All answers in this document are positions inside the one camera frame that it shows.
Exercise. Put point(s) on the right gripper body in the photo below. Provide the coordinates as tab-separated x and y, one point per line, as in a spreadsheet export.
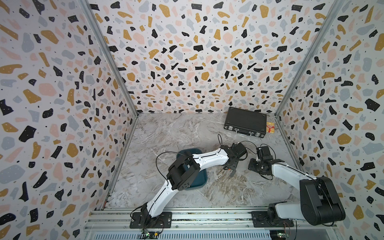
254	165

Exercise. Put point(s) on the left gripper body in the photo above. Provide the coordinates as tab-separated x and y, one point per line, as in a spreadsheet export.
234	167

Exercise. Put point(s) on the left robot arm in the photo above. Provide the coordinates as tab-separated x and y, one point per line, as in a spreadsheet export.
186	168

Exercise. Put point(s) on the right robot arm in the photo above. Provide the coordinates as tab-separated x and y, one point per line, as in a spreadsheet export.
319	201

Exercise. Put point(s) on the small yellow red box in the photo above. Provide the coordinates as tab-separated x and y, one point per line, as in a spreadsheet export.
270	127

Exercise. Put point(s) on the black briefcase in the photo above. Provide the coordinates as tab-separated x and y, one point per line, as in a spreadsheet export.
246	122

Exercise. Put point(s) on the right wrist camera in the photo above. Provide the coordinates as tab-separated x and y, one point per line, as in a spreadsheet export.
264	154

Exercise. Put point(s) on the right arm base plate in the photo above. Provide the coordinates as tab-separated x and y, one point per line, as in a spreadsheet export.
264	219

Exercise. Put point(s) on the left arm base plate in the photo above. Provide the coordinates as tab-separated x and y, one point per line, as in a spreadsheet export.
142	221

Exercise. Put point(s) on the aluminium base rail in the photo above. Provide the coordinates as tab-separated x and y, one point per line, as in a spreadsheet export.
202	223

